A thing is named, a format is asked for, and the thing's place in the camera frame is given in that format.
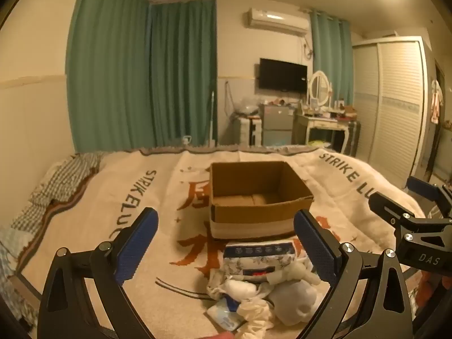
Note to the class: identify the blue white plastic packet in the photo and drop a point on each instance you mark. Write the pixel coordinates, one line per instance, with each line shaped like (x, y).
(222, 316)

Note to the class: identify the narrow green curtain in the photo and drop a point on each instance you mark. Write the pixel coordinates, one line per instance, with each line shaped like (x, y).
(330, 49)

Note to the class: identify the cream printed blanket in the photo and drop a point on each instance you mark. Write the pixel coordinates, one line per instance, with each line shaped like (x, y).
(106, 201)

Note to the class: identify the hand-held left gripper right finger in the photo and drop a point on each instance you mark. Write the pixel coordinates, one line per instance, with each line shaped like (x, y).
(313, 247)

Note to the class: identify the small silver fridge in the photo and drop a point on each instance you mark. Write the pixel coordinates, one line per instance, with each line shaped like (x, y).
(277, 123)

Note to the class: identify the white low cabinet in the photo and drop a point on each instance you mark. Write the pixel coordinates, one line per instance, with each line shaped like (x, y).
(247, 130)

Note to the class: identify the checkered bed sheet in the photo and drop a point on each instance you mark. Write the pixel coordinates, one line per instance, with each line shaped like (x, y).
(53, 187)

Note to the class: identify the brown cardboard box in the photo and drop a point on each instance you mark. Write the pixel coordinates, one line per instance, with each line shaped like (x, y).
(254, 219)

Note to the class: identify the white mop pole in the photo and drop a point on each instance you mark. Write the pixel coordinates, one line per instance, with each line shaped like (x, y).
(212, 120)

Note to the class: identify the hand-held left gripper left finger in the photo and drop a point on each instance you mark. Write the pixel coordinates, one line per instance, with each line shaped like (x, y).
(137, 243)

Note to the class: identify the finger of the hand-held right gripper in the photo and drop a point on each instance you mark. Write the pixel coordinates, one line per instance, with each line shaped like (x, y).
(392, 210)
(422, 187)

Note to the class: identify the white oval mirror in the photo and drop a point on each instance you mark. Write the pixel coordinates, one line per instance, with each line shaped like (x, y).
(319, 86)

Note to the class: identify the white mesh sock bundle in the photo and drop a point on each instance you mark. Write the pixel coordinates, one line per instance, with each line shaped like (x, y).
(295, 303)

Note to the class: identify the white air conditioner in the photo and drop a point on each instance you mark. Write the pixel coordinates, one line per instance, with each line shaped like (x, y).
(277, 19)

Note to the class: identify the black wall television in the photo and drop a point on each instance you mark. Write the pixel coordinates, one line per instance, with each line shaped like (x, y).
(282, 76)

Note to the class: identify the white slatted wardrobe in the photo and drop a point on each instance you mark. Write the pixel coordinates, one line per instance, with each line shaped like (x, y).
(395, 106)

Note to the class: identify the clear plastic bag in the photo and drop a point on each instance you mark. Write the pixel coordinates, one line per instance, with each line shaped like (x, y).
(245, 106)

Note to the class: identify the floral tissue pack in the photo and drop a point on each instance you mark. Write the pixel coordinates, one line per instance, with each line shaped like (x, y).
(259, 259)

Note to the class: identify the white dressing table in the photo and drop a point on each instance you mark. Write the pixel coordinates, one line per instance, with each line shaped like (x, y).
(326, 123)

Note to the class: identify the hanging door ornament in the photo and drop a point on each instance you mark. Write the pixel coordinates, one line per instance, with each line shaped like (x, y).
(437, 100)

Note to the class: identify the white cloth piece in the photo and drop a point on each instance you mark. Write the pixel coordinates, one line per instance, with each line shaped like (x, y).
(307, 272)

